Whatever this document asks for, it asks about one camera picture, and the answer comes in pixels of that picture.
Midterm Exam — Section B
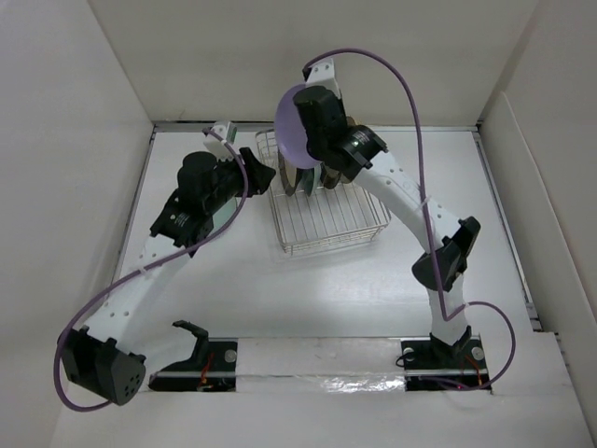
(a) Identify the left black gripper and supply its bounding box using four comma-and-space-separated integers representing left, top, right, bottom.
204, 147, 273, 215

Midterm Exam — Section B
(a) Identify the brown rim cream bowl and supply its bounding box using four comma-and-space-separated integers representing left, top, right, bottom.
278, 152, 303, 197

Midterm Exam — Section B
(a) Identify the purple plastic plate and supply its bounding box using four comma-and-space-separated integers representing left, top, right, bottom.
274, 84, 320, 170

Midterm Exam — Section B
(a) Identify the light green rectangular dish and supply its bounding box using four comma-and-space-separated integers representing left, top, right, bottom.
301, 166, 321, 197

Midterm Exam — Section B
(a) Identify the dark striped rim plate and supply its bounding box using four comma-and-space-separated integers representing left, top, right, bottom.
321, 165, 342, 189

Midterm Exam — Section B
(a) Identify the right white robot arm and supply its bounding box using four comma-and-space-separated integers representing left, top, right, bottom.
292, 86, 480, 367

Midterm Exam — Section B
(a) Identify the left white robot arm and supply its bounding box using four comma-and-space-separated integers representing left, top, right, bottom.
53, 147, 276, 413

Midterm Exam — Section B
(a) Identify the clear glass plate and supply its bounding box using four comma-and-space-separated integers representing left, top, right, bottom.
213, 198, 237, 231

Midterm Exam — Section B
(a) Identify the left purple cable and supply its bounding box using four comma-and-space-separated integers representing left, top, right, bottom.
53, 128, 251, 412

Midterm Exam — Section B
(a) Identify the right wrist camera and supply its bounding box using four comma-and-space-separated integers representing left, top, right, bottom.
304, 58, 341, 98

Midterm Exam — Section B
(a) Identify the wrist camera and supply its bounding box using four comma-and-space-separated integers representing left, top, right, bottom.
304, 58, 341, 98
203, 121, 237, 161

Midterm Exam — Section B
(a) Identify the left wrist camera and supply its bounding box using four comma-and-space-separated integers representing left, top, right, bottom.
203, 121, 237, 161

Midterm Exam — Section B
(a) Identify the wire dish rack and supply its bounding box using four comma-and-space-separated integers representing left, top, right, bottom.
255, 130, 391, 256

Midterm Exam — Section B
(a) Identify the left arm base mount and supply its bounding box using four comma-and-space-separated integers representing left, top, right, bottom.
148, 340, 238, 393

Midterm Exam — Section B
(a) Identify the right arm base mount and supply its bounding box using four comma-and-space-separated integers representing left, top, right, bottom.
396, 337, 490, 392

